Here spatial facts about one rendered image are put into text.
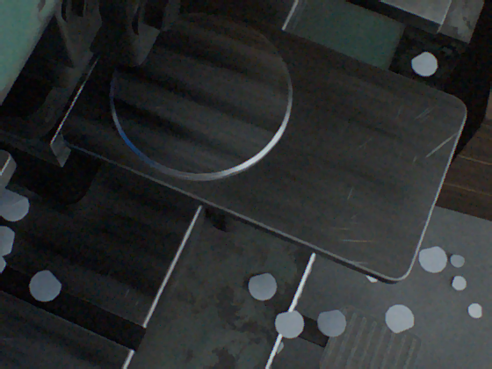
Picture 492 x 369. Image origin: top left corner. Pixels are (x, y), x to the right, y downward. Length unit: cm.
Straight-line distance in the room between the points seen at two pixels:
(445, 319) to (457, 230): 15
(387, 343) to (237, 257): 53
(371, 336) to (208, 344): 54
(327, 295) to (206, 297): 68
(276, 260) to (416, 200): 16
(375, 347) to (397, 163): 63
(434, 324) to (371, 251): 82
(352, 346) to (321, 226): 63
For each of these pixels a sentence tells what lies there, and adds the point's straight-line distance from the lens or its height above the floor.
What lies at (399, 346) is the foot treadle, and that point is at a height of 16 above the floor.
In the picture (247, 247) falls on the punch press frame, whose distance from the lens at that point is 67.
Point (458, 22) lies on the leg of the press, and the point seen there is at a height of 62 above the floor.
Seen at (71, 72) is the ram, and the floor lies 90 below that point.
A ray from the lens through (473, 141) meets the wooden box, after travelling 115.
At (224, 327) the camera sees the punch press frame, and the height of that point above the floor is 64.
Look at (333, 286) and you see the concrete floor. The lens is 133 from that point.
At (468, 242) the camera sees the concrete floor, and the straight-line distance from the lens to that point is 140.
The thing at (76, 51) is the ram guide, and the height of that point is 100.
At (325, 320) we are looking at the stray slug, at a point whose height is 65.
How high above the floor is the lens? 129
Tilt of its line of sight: 70 degrees down
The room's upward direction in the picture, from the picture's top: 2 degrees clockwise
